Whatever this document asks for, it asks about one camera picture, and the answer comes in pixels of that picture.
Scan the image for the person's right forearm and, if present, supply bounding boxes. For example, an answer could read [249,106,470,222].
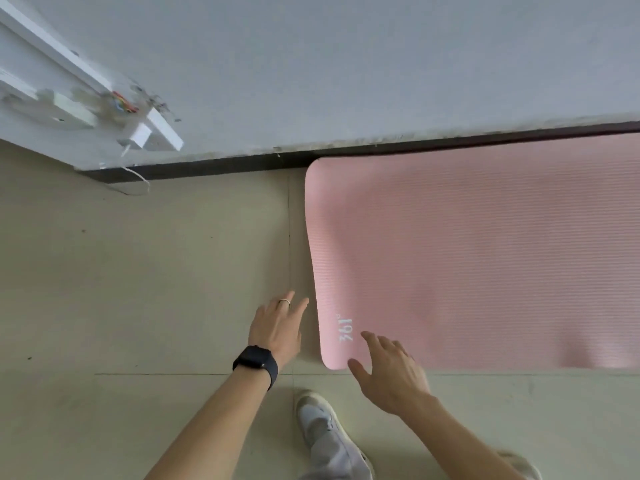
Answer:
[399,393,526,480]

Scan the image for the white plug charger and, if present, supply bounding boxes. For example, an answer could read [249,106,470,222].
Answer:
[119,123,153,151]

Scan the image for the thin white cable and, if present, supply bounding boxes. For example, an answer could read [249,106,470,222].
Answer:
[99,143,152,197]

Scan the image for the person's left forearm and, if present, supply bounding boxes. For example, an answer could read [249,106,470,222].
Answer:
[145,367,273,480]

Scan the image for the person's white shoe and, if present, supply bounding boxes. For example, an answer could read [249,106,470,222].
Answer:
[497,450,543,480]
[295,391,375,478]

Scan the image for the person's left white shoe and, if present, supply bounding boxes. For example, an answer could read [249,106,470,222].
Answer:
[295,391,375,478]

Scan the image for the person's right white shoe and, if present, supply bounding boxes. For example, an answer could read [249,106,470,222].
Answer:
[497,450,543,480]

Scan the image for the black smartwatch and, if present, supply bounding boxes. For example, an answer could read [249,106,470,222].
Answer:
[232,345,279,391]

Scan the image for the person's left hand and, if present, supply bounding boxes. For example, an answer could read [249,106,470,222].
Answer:
[248,290,311,371]

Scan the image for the pink yoga mat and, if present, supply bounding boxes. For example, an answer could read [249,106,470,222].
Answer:
[305,133,640,371]

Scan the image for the white socket with bare wires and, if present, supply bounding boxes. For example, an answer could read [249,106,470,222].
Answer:
[99,87,185,153]

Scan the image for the person's right hand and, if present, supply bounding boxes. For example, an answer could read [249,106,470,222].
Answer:
[347,330,433,418]

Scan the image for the light grey trousers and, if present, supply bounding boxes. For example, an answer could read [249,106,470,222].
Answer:
[299,428,369,480]

